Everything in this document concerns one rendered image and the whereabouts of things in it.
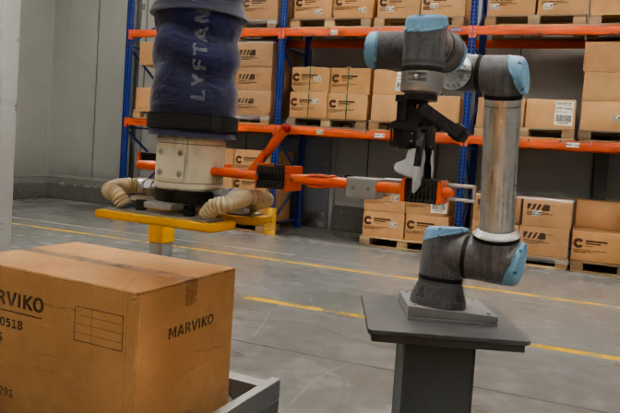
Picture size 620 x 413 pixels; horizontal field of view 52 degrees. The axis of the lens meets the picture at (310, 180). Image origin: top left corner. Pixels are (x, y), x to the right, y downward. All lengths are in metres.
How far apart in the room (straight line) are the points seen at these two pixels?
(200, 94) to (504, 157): 0.99
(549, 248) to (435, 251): 6.35
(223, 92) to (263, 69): 7.96
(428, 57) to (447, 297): 1.05
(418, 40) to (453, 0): 7.50
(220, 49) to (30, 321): 0.82
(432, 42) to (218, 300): 0.88
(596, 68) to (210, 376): 7.33
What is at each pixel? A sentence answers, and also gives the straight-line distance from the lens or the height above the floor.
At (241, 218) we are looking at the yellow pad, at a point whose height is 1.11.
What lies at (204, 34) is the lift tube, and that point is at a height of 1.54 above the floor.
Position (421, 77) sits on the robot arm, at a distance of 1.36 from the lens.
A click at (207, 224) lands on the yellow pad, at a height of 1.11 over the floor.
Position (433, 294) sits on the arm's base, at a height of 0.84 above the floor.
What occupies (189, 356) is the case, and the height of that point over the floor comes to 0.75.
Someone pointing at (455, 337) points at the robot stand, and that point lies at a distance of 2.06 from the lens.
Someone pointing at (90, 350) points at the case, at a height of 0.79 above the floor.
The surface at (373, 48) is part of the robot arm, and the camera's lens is 1.54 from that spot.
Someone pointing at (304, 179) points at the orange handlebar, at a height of 1.22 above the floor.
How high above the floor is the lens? 1.29
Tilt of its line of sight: 3 degrees down
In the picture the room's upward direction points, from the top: 4 degrees clockwise
